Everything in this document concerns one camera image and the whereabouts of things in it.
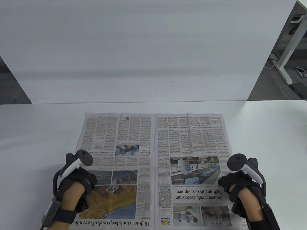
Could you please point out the white table leg frame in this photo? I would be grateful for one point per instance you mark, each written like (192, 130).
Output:
(289, 45)

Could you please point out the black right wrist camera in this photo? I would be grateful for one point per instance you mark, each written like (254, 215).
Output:
(236, 208)

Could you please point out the white and black right controller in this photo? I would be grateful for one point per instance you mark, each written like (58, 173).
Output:
(236, 163)

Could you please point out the printed newspaper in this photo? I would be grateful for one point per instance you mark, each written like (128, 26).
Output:
(168, 143)

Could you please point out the white backdrop board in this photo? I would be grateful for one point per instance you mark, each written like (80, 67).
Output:
(144, 48)

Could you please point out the white and black controller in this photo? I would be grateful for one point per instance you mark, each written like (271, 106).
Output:
(236, 163)
(84, 158)

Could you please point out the white and black left controller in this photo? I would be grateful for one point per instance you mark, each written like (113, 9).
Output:
(84, 158)

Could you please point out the person's left hand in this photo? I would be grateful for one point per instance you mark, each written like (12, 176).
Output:
(88, 182)

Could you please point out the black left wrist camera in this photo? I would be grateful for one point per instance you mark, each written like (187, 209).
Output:
(83, 203)

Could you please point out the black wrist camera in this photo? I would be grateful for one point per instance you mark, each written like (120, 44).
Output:
(83, 203)
(236, 208)

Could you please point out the person's right hand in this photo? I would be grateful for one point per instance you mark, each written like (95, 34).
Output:
(239, 182)

